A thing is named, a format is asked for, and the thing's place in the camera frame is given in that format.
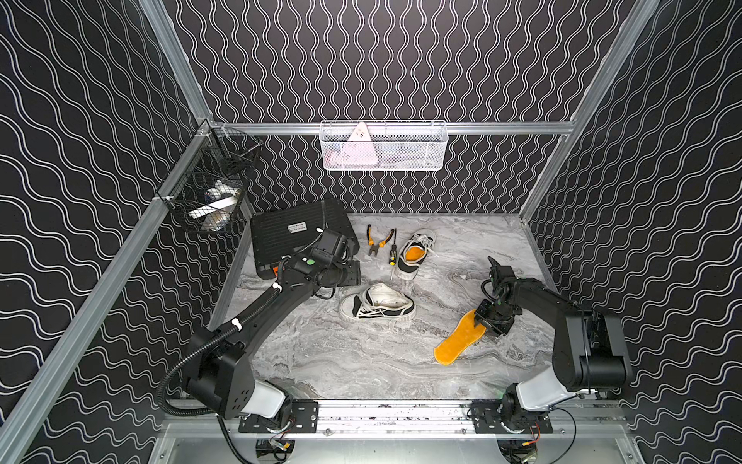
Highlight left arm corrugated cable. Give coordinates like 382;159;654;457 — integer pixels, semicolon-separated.
155;283;285;419

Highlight black plastic tool case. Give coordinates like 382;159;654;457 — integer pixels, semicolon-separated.
250;196;359;280

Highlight black wire wall basket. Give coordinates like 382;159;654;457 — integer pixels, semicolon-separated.
164;127;266;236

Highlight pink triangular card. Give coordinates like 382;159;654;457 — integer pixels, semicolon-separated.
335;122;379;167

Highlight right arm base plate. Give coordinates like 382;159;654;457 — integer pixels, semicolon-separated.
466;399;554;435

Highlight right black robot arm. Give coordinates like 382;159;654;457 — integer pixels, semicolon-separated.
475;257;633;421

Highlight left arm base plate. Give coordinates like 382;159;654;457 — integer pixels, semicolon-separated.
238;398;320;435

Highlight yellow handled pliers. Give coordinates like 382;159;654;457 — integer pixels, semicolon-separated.
366;224;395;256

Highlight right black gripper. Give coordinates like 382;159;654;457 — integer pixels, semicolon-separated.
471;298;517;336

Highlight yellow insole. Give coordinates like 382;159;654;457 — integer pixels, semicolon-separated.
434;309;487;365
404;245;428;264

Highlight white wire wall basket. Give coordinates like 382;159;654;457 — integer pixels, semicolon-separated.
318;120;449;171

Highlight black white sneaker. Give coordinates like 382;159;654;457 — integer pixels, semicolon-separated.
396;229;436;281
338;283;417;321

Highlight aluminium front rail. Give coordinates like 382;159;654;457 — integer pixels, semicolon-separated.
163;398;628;440

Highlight white items in black basket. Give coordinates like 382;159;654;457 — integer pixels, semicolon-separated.
187;180;243;232

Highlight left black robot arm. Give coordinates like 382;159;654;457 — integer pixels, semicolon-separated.
181;229;359;419

